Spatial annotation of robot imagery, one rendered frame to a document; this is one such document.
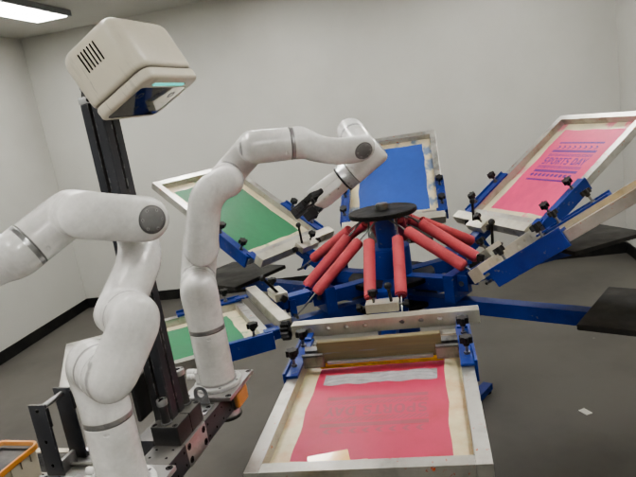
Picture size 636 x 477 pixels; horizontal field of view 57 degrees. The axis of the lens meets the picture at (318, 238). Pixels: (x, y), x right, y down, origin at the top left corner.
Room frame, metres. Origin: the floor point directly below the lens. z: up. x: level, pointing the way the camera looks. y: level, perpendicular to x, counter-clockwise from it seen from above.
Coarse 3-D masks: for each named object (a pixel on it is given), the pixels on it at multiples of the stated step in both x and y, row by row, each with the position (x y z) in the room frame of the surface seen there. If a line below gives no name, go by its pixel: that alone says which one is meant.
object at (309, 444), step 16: (336, 368) 1.84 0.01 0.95; (352, 368) 1.82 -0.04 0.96; (368, 368) 1.81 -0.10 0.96; (320, 384) 1.75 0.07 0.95; (352, 384) 1.71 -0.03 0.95; (368, 384) 1.69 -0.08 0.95; (320, 400) 1.64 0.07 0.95; (304, 416) 1.56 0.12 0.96; (320, 416) 1.54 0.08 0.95; (304, 432) 1.48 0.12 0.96; (304, 448) 1.40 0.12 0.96; (320, 448) 1.39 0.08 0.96; (336, 448) 1.37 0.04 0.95; (352, 448) 1.36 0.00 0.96; (368, 448) 1.35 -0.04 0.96
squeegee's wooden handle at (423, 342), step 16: (368, 336) 1.82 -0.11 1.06; (384, 336) 1.80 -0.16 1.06; (400, 336) 1.78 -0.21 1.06; (416, 336) 1.77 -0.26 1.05; (432, 336) 1.76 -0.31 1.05; (320, 352) 1.83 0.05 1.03; (336, 352) 1.82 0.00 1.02; (352, 352) 1.81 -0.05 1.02; (368, 352) 1.80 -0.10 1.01; (384, 352) 1.79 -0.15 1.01; (400, 352) 1.78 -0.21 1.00; (416, 352) 1.77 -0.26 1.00; (432, 352) 1.76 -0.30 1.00
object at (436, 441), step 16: (384, 368) 1.79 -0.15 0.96; (400, 368) 1.77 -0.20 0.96; (416, 368) 1.75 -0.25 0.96; (384, 384) 1.68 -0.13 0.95; (400, 384) 1.66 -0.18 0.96; (416, 384) 1.64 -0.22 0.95; (432, 384) 1.63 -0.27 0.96; (432, 400) 1.53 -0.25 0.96; (448, 400) 1.52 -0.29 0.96; (432, 416) 1.45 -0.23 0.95; (448, 416) 1.44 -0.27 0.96; (384, 432) 1.41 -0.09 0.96; (400, 432) 1.40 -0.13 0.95; (416, 432) 1.39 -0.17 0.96; (432, 432) 1.38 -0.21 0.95; (448, 432) 1.36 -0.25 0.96; (384, 448) 1.34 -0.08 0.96; (400, 448) 1.33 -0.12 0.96; (416, 448) 1.32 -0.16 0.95; (432, 448) 1.31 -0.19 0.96; (448, 448) 1.29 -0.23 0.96
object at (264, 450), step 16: (304, 368) 1.84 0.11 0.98; (464, 368) 1.63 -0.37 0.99; (288, 384) 1.71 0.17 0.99; (464, 384) 1.53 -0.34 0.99; (288, 400) 1.60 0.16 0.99; (480, 400) 1.43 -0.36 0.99; (272, 416) 1.52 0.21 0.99; (288, 416) 1.57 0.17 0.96; (480, 416) 1.35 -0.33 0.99; (272, 432) 1.44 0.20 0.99; (480, 432) 1.29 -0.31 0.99; (256, 448) 1.38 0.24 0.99; (272, 448) 1.39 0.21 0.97; (480, 448) 1.22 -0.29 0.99; (256, 464) 1.30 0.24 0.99; (272, 464) 1.29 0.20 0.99; (288, 464) 1.28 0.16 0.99; (304, 464) 1.27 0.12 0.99; (320, 464) 1.26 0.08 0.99; (336, 464) 1.25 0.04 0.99; (352, 464) 1.24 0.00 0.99; (368, 464) 1.23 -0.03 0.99; (384, 464) 1.22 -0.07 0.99; (400, 464) 1.21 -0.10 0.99; (416, 464) 1.20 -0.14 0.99; (432, 464) 1.19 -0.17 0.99; (448, 464) 1.18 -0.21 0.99; (464, 464) 1.17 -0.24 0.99; (480, 464) 1.16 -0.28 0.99
